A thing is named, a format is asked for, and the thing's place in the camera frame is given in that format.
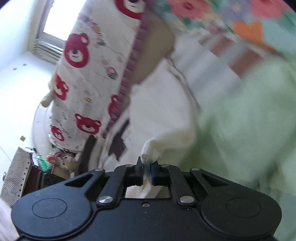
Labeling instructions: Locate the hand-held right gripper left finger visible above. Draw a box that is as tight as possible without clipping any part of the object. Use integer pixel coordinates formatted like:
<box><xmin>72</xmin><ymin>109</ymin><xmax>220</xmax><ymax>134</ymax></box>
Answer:
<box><xmin>64</xmin><ymin>156</ymin><xmax>145</xmax><ymax>208</ymax></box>

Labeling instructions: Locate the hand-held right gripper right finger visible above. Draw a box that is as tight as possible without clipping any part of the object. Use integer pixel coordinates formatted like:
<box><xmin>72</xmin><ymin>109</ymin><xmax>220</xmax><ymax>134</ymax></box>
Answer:
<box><xmin>150</xmin><ymin>161</ymin><xmax>230</xmax><ymax>207</ymax></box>

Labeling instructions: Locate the cream garment with green trim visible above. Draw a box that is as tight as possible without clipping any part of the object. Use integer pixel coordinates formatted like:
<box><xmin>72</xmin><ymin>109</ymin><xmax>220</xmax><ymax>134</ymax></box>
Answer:
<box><xmin>99</xmin><ymin>59</ymin><xmax>203</xmax><ymax>200</ymax></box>

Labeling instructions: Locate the grey plush bunny toy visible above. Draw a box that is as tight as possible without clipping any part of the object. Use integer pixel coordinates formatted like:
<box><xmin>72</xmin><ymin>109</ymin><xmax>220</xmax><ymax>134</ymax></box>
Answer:
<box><xmin>46</xmin><ymin>148</ymin><xmax>80</xmax><ymax>178</ymax></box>

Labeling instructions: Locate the dark wooden cabinet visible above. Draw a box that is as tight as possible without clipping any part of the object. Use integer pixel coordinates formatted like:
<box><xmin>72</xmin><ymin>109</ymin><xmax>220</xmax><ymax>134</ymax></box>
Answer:
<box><xmin>21</xmin><ymin>166</ymin><xmax>70</xmax><ymax>197</ymax></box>

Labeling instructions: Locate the green plastic bag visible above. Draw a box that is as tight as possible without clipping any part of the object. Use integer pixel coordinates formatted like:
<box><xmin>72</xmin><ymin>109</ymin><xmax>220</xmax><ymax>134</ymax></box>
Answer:
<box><xmin>35</xmin><ymin>155</ymin><xmax>52</xmax><ymax>173</ymax></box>

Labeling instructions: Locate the light green garment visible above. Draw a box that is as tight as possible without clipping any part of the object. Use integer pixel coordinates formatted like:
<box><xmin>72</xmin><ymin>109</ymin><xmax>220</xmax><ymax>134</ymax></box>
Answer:
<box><xmin>196</xmin><ymin>54</ymin><xmax>296</xmax><ymax>214</ymax></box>

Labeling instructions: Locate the red bear print quilt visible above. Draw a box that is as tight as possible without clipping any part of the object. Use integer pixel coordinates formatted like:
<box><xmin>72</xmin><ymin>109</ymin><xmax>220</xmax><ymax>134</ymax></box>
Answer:
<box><xmin>47</xmin><ymin>0</ymin><xmax>148</xmax><ymax>154</ymax></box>

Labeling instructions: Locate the purple ruffled bed skirt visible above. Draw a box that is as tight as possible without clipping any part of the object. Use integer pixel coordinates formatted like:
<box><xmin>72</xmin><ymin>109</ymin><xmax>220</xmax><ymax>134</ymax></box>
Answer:
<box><xmin>100</xmin><ymin>0</ymin><xmax>160</xmax><ymax>139</ymax></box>

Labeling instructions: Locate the beige bed base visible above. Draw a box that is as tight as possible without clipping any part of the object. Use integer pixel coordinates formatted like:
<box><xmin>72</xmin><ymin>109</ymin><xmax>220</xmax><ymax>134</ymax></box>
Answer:
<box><xmin>129</xmin><ymin>17</ymin><xmax>176</xmax><ymax>87</ymax></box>

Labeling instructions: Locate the pink cloth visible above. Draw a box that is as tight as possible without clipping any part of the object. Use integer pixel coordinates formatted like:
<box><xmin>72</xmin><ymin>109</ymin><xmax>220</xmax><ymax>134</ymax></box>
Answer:
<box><xmin>0</xmin><ymin>198</ymin><xmax>18</xmax><ymax>241</ymax></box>

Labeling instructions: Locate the white radiator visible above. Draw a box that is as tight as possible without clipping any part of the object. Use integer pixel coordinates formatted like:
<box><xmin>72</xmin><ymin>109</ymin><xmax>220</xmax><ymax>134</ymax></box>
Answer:
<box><xmin>31</xmin><ymin>38</ymin><xmax>64</xmax><ymax>64</ymax></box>

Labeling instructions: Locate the window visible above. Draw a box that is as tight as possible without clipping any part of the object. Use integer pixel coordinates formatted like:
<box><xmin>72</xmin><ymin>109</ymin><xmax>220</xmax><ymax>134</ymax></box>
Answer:
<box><xmin>43</xmin><ymin>0</ymin><xmax>80</xmax><ymax>48</ymax></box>

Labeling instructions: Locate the floral quilt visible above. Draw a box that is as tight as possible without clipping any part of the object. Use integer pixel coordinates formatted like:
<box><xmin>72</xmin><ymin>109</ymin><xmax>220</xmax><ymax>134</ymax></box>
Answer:
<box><xmin>148</xmin><ymin>0</ymin><xmax>296</xmax><ymax>57</ymax></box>

